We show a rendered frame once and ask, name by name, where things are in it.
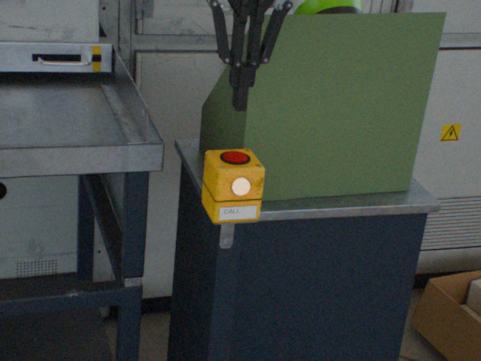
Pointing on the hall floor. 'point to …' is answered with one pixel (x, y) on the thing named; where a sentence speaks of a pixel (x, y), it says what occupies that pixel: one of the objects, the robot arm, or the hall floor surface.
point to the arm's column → (299, 285)
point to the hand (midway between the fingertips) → (240, 86)
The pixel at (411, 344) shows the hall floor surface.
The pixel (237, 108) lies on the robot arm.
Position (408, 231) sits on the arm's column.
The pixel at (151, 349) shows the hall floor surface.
